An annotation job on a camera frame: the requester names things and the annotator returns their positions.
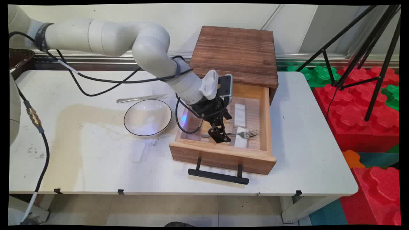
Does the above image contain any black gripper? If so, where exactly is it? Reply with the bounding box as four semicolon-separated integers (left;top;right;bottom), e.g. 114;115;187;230
191;95;232;143

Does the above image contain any silver fork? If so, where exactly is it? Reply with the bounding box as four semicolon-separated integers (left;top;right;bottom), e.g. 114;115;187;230
201;130;260;139

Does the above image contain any silver table knife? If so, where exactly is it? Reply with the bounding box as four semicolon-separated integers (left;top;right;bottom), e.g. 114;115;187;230
116;94;167;104

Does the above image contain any light wooden drawer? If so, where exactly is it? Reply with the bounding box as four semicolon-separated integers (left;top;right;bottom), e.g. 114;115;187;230
169;82;277;176

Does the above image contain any white round vented module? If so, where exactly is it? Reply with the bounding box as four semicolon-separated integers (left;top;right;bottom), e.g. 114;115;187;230
199;70;220;100

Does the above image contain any white plate with black rim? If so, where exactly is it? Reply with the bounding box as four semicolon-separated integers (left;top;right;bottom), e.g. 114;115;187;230
123;99;173;138

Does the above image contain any dark wooden cabinet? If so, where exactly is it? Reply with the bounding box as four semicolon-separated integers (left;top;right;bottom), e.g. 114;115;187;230
189;26;279;106

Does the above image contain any green foam block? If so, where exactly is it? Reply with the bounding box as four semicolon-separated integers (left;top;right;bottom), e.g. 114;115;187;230
381;84;400;111
286;65;341;88

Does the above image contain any white table leg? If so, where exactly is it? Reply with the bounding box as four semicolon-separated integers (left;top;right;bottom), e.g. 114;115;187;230
9;194;55;225
280;195;339;224

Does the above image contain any large red foam block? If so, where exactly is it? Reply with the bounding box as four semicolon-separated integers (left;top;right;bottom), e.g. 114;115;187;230
312;66;400;152
339;166;402;226

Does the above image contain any orange foam piece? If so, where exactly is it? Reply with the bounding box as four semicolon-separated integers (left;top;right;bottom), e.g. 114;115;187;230
342;150;366;169

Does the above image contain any teal foam mat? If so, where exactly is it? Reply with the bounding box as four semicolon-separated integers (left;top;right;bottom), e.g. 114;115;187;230
309;198;348;226

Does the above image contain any teal foam piece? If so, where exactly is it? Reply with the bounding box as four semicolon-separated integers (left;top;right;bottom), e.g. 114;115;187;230
356;151;400;168

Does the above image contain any black tripod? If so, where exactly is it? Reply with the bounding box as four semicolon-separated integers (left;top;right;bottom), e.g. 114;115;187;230
295;5;402;122

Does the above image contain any grey black wrist camera box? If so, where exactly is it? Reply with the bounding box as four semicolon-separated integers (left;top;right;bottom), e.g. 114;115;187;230
219;74;233;104

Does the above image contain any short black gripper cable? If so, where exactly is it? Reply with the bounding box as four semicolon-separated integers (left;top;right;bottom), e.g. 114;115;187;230
175;92;204;134

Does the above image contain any black drawer handle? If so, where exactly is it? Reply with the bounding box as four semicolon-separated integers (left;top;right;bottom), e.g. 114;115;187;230
188;156;250;185

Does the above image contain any grey cable strap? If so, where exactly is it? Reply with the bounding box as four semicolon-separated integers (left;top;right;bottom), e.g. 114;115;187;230
171;56;194;81
34;22;55;53

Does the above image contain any aluminium wall rail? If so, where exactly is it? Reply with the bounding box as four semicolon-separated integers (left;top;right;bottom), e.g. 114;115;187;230
32;50;400;69

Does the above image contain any long black arm cable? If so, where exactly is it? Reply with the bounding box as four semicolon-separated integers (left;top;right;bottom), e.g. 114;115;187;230
9;31;194;97

